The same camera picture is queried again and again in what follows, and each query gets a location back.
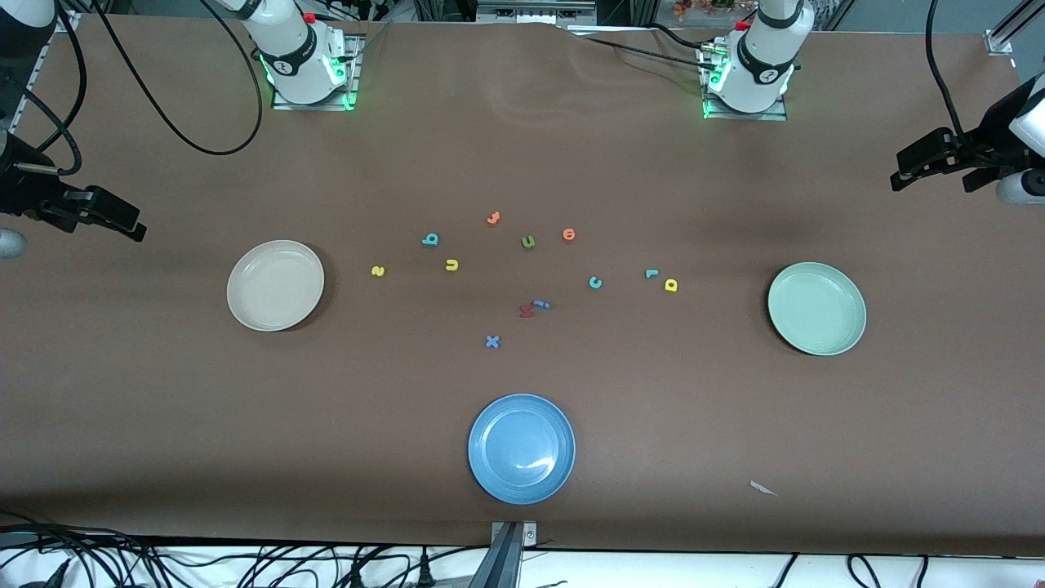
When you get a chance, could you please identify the beige brown plate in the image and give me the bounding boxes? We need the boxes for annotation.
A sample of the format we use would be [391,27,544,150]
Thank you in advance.
[226,239,326,332]

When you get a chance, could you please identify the light green plate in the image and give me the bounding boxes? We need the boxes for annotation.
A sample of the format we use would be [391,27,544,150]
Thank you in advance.
[767,261,868,357]

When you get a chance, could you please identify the orange dried flowers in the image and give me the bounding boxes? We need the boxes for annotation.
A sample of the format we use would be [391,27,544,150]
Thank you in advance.
[674,0,740,19]

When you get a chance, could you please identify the brown table cover sheet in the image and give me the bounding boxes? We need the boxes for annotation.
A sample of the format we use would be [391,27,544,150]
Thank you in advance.
[0,12,1045,558]

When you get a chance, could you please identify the grey equipment box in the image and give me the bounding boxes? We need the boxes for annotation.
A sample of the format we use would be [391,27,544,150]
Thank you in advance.
[478,0,597,25]

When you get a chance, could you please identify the blue plate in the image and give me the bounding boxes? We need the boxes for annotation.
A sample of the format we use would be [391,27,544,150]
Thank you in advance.
[468,394,576,506]

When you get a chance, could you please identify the short black right gripper cable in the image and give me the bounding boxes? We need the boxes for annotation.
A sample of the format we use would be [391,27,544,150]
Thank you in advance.
[0,4,87,176]

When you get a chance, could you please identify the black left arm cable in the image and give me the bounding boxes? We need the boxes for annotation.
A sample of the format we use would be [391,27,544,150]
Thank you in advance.
[925,0,964,138]

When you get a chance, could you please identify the aluminium frame rail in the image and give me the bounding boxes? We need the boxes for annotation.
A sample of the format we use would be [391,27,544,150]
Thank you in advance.
[0,8,82,164]
[984,0,1045,56]

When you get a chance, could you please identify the long black right arm cable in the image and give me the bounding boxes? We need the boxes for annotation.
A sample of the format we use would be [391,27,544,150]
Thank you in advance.
[91,0,264,156]

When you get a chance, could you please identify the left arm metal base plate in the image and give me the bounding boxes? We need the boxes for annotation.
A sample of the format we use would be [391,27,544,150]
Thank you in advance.
[700,41,789,122]

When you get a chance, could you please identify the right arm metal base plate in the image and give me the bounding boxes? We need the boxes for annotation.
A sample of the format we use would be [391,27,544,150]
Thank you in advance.
[272,33,362,112]

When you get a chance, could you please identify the black cable on table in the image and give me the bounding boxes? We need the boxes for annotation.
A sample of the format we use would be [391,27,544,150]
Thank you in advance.
[567,33,711,69]
[645,23,718,51]

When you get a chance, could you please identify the black floor cable loop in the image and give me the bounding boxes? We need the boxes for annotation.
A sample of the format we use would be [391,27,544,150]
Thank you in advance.
[847,554,887,588]

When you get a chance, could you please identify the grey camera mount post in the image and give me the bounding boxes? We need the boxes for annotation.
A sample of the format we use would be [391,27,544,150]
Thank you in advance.
[469,521,540,588]

